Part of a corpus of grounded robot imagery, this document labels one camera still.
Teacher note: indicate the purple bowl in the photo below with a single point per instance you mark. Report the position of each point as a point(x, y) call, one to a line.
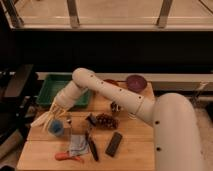
point(136, 83)

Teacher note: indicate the orange carrot peeler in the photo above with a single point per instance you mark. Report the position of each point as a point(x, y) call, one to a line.
point(65, 156)

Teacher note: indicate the black handled knife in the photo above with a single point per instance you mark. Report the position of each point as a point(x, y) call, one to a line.
point(92, 146)

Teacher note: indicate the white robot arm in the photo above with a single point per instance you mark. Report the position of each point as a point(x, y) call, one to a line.
point(177, 140)

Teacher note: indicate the black rectangular block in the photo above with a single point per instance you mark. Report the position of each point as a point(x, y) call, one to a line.
point(114, 144)

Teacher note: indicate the yellow banana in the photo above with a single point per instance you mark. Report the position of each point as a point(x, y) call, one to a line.
point(40, 120)

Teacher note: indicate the green plastic tray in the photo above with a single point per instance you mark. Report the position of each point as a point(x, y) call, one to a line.
point(52, 84)

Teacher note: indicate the bunch of red grapes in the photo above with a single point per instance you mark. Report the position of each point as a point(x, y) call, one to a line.
point(105, 121)

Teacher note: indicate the small dark metal cup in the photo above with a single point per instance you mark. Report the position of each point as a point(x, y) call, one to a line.
point(115, 108)

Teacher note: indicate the blue plastic cup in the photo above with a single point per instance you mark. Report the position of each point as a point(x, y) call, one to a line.
point(56, 128)

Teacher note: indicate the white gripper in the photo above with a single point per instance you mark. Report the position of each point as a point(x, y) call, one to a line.
point(66, 99)

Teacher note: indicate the grey blue cloth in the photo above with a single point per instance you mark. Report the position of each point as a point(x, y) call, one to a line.
point(78, 145)

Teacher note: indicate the black chair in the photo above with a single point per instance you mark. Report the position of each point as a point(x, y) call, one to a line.
point(17, 92)

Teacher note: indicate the red bowl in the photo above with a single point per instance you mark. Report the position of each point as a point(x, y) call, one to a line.
point(111, 82)

